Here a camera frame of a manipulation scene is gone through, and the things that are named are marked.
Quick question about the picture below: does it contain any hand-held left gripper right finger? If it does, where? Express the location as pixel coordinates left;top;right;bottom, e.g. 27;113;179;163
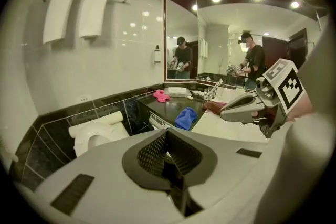
167;127;268;218

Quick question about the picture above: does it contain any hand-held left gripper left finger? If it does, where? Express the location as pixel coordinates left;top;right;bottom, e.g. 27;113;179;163
35;127;186;224

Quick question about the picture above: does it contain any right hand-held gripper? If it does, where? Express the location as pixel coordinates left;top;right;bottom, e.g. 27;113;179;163
219;58;306;139

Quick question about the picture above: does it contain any blue cloth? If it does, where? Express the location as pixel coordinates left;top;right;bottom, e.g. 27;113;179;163
174;106;198;131

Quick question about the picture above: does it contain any white toilet seat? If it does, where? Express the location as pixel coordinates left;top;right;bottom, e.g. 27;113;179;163
73;122;113;157

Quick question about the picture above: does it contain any person's right forearm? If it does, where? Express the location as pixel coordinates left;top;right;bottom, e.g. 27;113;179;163
285;97;313;122

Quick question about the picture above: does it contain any white toilet bowl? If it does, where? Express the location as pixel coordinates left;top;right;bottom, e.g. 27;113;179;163
73;122;131;158

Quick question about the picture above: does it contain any chrome toilet paper holder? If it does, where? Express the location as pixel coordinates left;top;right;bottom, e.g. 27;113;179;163
148;112;169;131

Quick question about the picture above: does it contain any clear amenity tray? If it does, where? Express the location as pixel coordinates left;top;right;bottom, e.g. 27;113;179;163
163;86;193;98

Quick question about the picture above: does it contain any pink cloth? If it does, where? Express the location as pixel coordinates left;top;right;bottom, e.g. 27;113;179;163
152;89;172;103

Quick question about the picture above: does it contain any white soap dispenser bottle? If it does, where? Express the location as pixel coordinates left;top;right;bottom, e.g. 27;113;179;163
153;45;162;64

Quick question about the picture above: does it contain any white hanging towel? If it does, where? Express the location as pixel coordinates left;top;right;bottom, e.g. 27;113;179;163
42;0;77;45
78;0;110;40

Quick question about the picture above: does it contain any wood framed wall mirror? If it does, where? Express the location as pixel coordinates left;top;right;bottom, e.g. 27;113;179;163
162;0;329;93

